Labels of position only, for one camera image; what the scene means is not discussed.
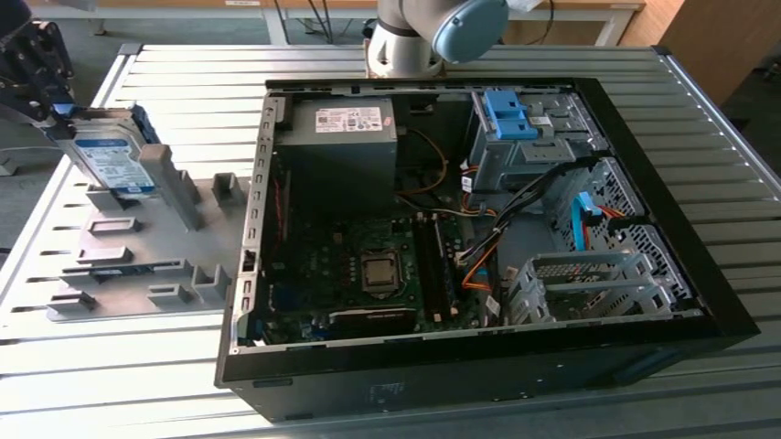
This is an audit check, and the hard disk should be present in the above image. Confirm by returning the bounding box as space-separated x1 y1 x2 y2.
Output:
51 103 163 198

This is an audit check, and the blue data wire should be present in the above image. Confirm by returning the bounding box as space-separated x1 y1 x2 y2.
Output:
571 190 597 252

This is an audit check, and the silver disk bay cage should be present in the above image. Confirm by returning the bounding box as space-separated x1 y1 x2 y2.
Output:
504 249 679 326

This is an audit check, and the grey parts rack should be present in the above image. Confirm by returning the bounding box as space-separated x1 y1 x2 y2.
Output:
46 145 256 324

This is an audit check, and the green RAM stick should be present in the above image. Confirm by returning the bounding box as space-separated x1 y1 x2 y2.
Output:
89 264 154 278

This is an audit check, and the grey power supply unit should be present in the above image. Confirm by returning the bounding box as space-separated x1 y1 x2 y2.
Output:
274 95 402 216

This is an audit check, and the green motherboard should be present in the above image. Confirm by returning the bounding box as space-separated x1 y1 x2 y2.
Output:
265 212 491 344

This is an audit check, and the CPU socket with silver CPU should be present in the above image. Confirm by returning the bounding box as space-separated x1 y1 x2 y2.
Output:
360 249 405 296

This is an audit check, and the black graphics card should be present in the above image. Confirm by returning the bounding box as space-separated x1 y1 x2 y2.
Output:
326 305 420 339

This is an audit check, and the blue plastic drive latch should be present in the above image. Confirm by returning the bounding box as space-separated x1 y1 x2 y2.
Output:
481 90 543 141

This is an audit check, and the black RAM stick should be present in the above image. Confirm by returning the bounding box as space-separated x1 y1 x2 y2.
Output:
429 212 461 316

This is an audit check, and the silver optical drive cage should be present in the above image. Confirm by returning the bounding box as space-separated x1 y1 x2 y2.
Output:
467 89 612 193

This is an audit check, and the black open PC case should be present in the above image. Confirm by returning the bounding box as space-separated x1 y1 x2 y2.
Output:
213 76 762 424

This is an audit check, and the brown wooden cabinet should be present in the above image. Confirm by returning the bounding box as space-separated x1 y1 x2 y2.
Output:
619 0 781 106

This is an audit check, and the white floor cable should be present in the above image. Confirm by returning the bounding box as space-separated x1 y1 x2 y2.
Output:
0 145 63 159

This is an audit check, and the white frame desk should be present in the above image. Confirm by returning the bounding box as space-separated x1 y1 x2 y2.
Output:
97 0 648 47

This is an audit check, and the yellow wire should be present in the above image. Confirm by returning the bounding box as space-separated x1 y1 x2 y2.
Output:
394 127 450 198

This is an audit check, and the black cable bundle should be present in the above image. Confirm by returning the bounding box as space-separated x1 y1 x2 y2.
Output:
454 157 597 269

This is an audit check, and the orange wire bundle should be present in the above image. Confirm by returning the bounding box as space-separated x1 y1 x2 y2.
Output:
461 255 500 292

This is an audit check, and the red orange power wire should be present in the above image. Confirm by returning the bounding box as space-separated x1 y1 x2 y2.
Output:
583 204 648 251

